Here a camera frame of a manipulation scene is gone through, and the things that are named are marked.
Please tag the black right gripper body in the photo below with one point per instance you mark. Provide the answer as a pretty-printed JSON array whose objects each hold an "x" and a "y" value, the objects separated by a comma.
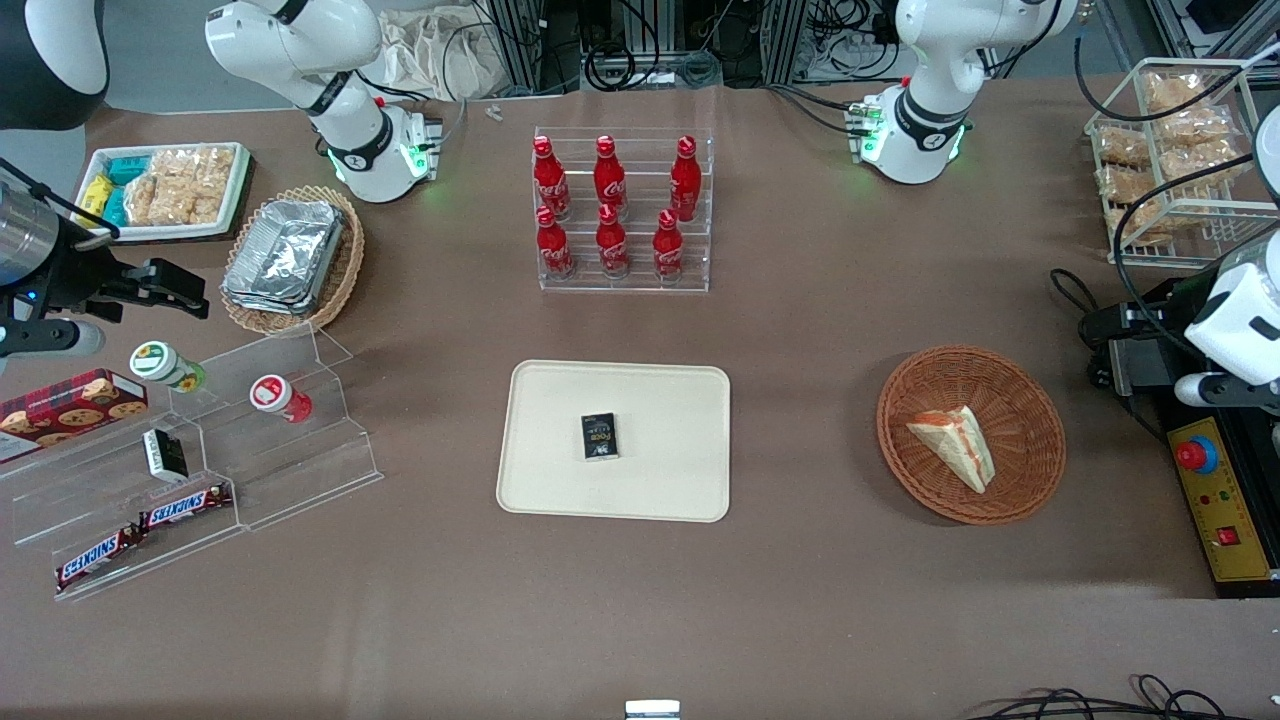
[{"x": 78, "y": 283}]

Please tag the triangle sandwich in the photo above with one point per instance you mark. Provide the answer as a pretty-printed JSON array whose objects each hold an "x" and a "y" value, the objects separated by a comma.
[{"x": 955, "y": 445}]

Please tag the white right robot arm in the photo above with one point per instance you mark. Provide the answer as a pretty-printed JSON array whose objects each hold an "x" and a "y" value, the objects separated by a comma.
[{"x": 352, "y": 135}]

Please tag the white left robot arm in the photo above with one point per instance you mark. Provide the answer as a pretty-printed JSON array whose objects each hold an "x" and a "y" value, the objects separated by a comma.
[{"x": 930, "y": 110}]

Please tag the white rectangular snack tray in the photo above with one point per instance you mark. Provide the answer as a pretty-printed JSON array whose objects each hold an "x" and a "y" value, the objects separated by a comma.
[{"x": 160, "y": 232}]

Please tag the brown wicker basket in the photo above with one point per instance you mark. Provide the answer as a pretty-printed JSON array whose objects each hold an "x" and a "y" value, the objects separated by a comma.
[{"x": 1030, "y": 420}]

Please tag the light oval wicker basket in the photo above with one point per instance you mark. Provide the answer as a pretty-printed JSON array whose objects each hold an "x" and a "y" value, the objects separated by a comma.
[{"x": 340, "y": 275}]

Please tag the beige plastic tray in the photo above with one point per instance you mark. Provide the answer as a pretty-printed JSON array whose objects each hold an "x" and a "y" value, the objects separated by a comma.
[{"x": 660, "y": 480}]

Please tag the grey metal box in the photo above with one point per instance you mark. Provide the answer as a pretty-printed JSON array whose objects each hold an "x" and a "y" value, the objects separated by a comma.
[{"x": 1150, "y": 365}]

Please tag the green bottle with sunflower lid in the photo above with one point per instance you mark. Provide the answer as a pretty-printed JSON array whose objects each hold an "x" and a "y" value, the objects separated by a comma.
[{"x": 165, "y": 365}]

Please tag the clear rice cracker bag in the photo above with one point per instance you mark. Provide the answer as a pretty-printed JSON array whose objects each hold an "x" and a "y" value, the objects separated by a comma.
[
  {"x": 195, "y": 170},
  {"x": 160, "y": 205}
]

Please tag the teal snack packet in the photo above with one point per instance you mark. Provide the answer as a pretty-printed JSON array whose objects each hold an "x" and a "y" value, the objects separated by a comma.
[
  {"x": 128, "y": 168},
  {"x": 114, "y": 205}
]

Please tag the yellow snack packet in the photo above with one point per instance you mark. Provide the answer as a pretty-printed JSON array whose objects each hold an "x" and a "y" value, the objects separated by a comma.
[{"x": 95, "y": 198}]

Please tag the clear bagged pastry snack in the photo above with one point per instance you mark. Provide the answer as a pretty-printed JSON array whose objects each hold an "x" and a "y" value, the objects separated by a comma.
[
  {"x": 1205, "y": 145},
  {"x": 1128, "y": 185},
  {"x": 1172, "y": 92},
  {"x": 1140, "y": 222},
  {"x": 1122, "y": 145}
]

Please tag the aluminium foil container stack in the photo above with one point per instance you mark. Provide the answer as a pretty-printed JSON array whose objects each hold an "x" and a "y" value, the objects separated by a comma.
[{"x": 285, "y": 255}]

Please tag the red cookie box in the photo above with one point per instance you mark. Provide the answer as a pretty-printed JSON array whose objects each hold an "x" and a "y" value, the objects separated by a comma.
[{"x": 70, "y": 410}]

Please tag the red emergency stop button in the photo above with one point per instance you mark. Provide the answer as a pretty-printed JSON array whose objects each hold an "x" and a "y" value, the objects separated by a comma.
[{"x": 1196, "y": 455}]

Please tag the red bottle with white lid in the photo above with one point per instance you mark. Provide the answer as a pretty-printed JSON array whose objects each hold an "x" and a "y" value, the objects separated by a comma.
[{"x": 280, "y": 397}]

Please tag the small black white box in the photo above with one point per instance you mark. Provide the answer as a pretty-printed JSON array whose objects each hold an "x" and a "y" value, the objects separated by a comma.
[{"x": 165, "y": 455}]

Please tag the yellow control panel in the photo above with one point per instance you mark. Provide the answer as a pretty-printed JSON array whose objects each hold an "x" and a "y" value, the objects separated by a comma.
[{"x": 1235, "y": 510}]

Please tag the snickers chocolate bar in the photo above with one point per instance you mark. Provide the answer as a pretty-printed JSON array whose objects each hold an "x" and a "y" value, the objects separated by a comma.
[
  {"x": 185, "y": 507},
  {"x": 95, "y": 558}
]

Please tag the clear acrylic step display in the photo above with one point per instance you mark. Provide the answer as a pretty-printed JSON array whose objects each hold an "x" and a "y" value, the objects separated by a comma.
[{"x": 300, "y": 470}]

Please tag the black equipment base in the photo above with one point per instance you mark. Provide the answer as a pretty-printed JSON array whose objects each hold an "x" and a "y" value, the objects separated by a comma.
[{"x": 1250, "y": 590}]

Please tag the white cloth bag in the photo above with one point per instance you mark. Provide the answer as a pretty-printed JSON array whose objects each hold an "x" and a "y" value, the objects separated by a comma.
[{"x": 440, "y": 55}]

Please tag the red cola bottle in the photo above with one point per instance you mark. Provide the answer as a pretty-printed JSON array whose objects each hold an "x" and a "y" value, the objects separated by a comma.
[
  {"x": 685, "y": 180},
  {"x": 612, "y": 245},
  {"x": 668, "y": 248},
  {"x": 554, "y": 248},
  {"x": 549, "y": 180},
  {"x": 609, "y": 178}
]

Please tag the small black card box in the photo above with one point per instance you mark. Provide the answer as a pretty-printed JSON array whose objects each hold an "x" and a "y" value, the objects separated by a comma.
[{"x": 600, "y": 437}]

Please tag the clear acrylic bottle rack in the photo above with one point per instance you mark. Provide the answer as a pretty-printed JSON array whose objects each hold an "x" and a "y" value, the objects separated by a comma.
[{"x": 640, "y": 285}]

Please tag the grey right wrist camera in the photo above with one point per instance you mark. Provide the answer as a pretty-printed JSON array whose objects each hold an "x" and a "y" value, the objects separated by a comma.
[{"x": 50, "y": 339}]

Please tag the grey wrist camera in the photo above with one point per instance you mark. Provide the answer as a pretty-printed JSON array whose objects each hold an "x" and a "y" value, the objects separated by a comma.
[
  {"x": 1215, "y": 390},
  {"x": 50, "y": 339}
]

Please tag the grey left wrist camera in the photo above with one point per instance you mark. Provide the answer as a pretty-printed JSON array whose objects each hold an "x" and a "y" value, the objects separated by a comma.
[{"x": 1215, "y": 390}]

